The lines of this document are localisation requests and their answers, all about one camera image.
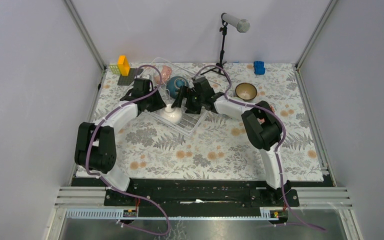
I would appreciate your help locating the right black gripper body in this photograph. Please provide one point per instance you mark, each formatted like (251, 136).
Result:
(194, 102)

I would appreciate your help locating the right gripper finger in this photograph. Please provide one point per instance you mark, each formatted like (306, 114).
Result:
(186, 91)
(178, 101)

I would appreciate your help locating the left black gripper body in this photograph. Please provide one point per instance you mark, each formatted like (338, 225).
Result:
(154, 102)

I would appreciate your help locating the white ribbed bowl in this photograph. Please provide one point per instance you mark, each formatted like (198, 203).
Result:
(172, 115)

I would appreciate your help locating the dark patterned bowl tan inside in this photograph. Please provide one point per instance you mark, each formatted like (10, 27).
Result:
(246, 91)

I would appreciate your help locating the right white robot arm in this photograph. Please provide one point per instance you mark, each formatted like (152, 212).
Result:
(264, 130)

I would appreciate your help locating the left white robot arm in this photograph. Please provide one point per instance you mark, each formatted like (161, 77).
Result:
(96, 149)

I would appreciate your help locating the dark teal floral bowl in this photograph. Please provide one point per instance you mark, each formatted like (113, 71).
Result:
(174, 84)

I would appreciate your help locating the dark grey building plate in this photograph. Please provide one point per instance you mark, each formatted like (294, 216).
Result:
(127, 80)

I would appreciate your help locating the yellow toy block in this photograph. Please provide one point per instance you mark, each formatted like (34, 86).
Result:
(123, 65)

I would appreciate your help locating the lime green toy block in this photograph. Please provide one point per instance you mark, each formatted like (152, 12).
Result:
(114, 69)

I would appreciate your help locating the blue toy block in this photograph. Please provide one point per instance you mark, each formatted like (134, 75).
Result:
(259, 67)

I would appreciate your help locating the grey microphone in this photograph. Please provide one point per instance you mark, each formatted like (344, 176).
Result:
(241, 25)

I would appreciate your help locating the white wire dish rack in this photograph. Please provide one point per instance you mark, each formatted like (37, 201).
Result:
(189, 122)

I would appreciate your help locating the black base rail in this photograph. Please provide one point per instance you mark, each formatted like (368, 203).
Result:
(198, 198)

